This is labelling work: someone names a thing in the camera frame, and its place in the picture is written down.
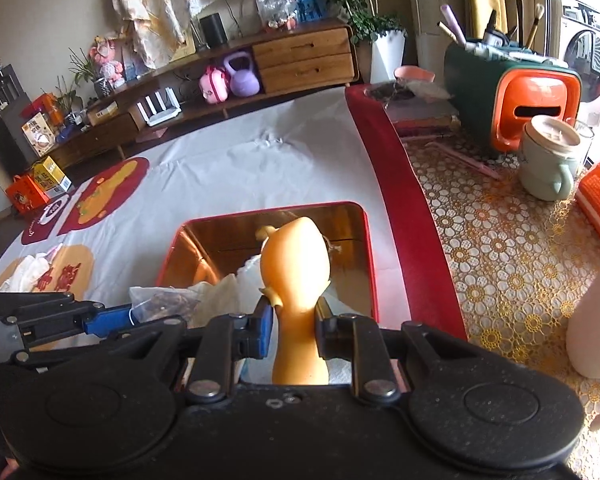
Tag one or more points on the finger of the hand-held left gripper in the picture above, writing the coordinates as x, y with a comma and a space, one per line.
105, 321
80, 346

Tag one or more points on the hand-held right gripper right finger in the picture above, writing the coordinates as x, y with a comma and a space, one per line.
324, 331

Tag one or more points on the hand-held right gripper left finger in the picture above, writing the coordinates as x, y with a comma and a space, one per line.
264, 331

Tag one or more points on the mesh tea pouch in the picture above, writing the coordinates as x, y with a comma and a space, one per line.
165, 305

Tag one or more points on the yellow rubber duck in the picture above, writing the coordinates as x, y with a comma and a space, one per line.
295, 270

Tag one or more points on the red tin box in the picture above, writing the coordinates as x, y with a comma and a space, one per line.
215, 240

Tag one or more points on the white cloth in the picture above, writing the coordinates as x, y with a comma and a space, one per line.
25, 270

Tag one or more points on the orange gift box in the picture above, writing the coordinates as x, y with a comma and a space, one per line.
25, 195

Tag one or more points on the yellow carton box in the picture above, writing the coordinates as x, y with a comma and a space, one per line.
52, 175

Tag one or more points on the white red printed tablecloth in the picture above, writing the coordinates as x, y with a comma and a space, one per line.
280, 160

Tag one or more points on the yellow floral lace table cover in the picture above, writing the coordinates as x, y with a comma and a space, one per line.
505, 260

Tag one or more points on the printed snack box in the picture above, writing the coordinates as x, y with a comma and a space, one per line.
37, 135

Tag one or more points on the small cardboard box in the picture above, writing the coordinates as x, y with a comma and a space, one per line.
102, 114

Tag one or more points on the black side cabinet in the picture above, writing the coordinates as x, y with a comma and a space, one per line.
5, 125

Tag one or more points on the white router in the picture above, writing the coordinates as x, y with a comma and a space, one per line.
160, 112

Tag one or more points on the pink pen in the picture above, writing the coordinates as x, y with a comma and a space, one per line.
465, 160

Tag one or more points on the stack of books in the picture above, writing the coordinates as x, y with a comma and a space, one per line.
420, 115

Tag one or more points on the small leafy plant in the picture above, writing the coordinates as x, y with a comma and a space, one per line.
87, 72

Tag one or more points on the pink toy case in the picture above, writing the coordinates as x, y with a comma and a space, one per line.
215, 85

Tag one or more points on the purple kettlebell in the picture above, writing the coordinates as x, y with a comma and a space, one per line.
242, 77

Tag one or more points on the pink plush doll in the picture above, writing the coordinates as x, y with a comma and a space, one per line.
107, 62

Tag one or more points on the wooden TV cabinet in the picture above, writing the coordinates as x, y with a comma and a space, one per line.
300, 67

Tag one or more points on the pink bowl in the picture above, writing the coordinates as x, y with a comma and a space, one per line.
414, 74

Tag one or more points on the cream cylinder bottle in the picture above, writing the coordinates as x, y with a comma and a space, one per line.
597, 325

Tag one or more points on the pale green mug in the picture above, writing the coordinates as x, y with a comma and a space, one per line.
547, 170

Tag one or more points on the green plant white pot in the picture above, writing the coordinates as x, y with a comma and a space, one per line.
386, 57

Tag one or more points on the green orange desk organizer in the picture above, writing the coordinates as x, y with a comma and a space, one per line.
480, 90

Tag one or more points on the black speaker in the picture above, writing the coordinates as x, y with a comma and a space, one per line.
214, 30

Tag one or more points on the floral patterned cloth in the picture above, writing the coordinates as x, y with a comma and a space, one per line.
160, 5

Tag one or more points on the clear drinking glass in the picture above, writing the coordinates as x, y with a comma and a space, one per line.
586, 142

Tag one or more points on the clear plastic bag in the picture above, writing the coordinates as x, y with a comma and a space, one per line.
277, 7

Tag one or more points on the blue plastic bag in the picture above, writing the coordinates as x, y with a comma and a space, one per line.
312, 2

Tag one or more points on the purple pen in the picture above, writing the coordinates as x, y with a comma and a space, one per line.
454, 22

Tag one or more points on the calligraphy brush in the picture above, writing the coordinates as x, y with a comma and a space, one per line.
534, 25
519, 10

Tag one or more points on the white washing machine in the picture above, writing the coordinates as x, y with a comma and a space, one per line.
585, 45

